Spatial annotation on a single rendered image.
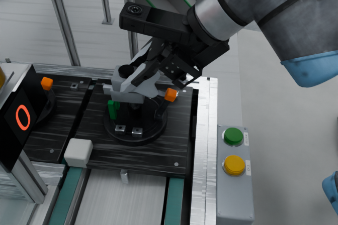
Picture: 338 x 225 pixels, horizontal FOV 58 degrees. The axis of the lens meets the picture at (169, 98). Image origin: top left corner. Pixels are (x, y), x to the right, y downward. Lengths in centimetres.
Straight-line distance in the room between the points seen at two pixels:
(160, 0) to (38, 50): 47
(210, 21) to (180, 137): 29
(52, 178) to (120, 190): 14
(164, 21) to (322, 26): 22
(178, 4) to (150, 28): 40
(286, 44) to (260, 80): 56
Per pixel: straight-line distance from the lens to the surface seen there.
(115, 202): 65
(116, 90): 59
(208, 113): 71
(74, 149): 63
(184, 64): 49
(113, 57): 101
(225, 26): 44
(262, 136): 82
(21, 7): 135
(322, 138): 88
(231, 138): 66
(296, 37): 41
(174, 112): 69
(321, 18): 42
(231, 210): 60
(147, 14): 49
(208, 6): 44
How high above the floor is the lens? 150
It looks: 48 degrees down
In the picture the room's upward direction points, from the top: 1 degrees clockwise
